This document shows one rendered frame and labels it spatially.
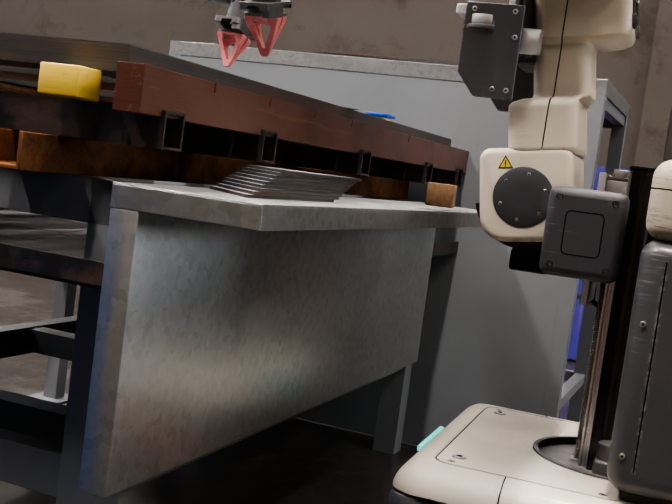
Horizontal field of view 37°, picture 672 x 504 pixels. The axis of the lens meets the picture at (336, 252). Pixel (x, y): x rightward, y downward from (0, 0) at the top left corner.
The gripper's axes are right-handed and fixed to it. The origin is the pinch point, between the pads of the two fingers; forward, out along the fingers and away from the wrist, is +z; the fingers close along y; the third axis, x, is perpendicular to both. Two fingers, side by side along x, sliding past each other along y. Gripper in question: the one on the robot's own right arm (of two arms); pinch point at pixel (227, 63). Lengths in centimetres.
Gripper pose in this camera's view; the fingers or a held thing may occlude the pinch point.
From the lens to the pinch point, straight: 234.8
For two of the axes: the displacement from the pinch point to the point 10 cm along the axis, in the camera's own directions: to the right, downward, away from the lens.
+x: 9.1, 1.7, -3.7
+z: -2.3, 9.6, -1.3
